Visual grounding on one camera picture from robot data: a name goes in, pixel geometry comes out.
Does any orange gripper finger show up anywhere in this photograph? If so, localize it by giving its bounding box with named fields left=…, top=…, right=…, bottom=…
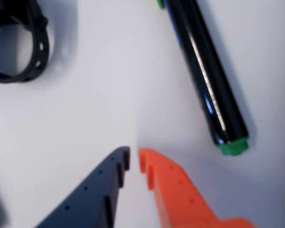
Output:
left=137, top=147, right=257, bottom=228

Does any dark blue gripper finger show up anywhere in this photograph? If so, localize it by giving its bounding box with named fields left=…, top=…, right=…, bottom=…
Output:
left=34, top=146, right=131, bottom=228

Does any black bike light with strap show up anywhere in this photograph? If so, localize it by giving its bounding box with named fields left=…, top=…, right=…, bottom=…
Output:
left=0, top=0, right=51, bottom=84

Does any black marker with green cap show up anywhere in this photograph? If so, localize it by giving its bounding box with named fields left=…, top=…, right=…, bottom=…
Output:
left=155, top=0, right=250, bottom=157

